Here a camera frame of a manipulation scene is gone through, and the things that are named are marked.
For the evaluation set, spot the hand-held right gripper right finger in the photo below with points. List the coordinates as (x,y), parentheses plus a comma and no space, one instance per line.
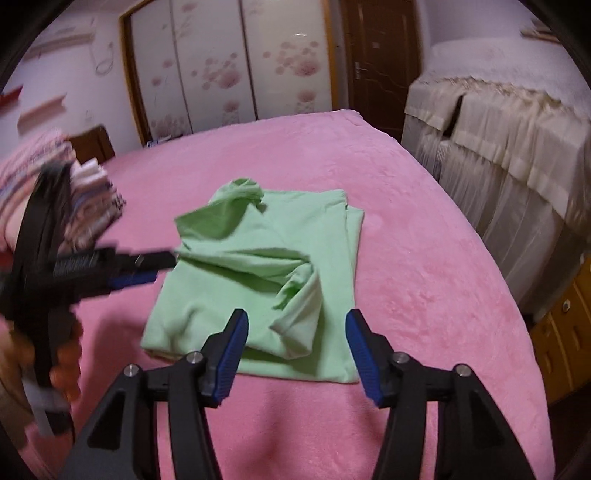
(364,364)

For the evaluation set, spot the striped pink folded quilt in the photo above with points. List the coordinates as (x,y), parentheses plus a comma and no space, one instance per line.
(27,175)

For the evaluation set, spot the floral sliding door wardrobe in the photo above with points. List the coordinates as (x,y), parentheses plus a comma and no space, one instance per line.
(207,69)

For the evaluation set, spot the person's left hand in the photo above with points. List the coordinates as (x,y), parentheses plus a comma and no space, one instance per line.
(64,374)

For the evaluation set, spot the pink bed blanket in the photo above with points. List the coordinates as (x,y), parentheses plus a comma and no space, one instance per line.
(415,277)

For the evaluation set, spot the person's left forearm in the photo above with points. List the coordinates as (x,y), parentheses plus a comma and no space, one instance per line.
(9,415)

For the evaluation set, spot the brown wooden door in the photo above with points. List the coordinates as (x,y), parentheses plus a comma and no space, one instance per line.
(383,60)

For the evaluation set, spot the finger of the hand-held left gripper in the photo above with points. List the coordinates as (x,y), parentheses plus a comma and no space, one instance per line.
(147,261)
(134,279)

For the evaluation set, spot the red wall shelf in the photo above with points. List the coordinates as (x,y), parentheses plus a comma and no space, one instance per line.
(10,96)

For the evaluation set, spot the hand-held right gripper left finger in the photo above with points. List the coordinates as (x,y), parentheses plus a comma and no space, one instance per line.
(231,360)

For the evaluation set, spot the yellow wooden cabinet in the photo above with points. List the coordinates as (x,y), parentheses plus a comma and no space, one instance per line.
(568,332)

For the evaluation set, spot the green t-shirt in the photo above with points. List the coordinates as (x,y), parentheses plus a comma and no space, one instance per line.
(221,235)

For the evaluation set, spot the cream cloth covered furniture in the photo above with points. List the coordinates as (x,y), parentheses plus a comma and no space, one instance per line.
(508,138)

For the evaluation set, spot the wooden wall shelf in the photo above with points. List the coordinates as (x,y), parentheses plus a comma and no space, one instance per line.
(44,108)
(540,33)

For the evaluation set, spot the stack of folded clothes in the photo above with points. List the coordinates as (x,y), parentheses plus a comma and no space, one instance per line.
(92,203)

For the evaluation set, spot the white air conditioner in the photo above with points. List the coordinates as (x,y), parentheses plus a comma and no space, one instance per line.
(64,39)

